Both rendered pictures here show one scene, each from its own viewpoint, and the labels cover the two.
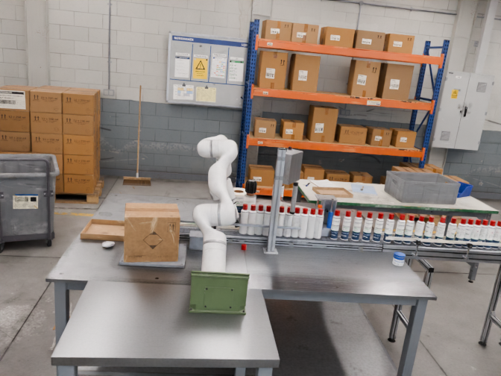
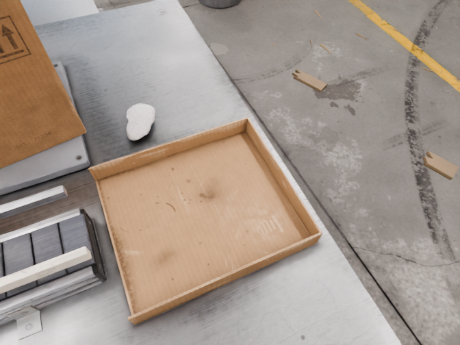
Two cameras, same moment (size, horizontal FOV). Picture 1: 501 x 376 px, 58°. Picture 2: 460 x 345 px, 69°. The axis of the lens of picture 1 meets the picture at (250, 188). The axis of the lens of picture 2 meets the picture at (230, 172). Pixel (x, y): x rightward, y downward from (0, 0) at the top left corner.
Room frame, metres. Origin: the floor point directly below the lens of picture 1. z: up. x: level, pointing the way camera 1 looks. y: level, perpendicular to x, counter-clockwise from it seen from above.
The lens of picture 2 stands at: (3.00, 0.84, 1.34)
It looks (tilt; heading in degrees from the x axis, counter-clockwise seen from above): 56 degrees down; 159
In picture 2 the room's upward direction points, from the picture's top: 3 degrees clockwise
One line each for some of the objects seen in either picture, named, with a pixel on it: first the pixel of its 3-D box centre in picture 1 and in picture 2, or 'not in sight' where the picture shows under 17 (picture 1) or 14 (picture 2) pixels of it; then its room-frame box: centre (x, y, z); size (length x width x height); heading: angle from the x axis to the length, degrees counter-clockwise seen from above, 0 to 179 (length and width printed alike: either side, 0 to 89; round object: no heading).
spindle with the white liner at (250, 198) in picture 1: (250, 199); not in sight; (3.12, 0.00, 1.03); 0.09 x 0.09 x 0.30
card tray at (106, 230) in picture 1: (109, 230); (200, 205); (2.75, 0.88, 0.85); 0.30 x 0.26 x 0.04; 96
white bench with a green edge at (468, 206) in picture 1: (384, 230); not in sight; (4.52, -1.44, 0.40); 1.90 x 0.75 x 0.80; 98
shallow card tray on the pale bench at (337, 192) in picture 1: (332, 192); not in sight; (4.31, -0.80, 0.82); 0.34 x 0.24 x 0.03; 103
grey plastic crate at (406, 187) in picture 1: (420, 187); not in sight; (4.47, -1.71, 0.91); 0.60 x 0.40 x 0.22; 101
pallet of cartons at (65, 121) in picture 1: (54, 142); not in sight; (5.83, 2.62, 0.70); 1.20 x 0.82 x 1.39; 103
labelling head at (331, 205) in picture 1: (323, 215); not in sight; (2.98, -0.52, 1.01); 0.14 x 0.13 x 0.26; 96
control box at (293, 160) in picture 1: (288, 165); not in sight; (2.78, -0.22, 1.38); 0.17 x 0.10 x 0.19; 151
